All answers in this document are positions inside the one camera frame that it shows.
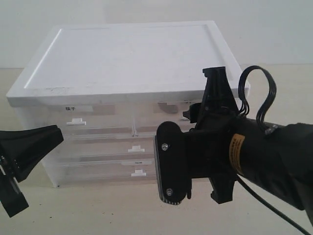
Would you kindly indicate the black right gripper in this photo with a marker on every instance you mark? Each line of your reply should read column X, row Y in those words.
column 207, row 143

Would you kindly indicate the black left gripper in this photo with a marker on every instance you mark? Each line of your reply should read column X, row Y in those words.
column 20, row 152

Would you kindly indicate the clear drawer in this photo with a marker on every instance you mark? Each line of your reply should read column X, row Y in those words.
column 103, row 144
column 93, row 116
column 133, row 169
column 148, row 114

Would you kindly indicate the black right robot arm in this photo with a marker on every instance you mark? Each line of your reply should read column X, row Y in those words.
column 277, row 158

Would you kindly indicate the clear bottom drawer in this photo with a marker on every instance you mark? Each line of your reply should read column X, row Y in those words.
column 133, row 169

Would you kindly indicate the white plastic drawer cabinet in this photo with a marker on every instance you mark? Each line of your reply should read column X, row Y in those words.
column 118, row 63

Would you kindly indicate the black wrist camera with heatsink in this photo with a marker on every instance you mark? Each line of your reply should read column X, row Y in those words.
column 173, row 179

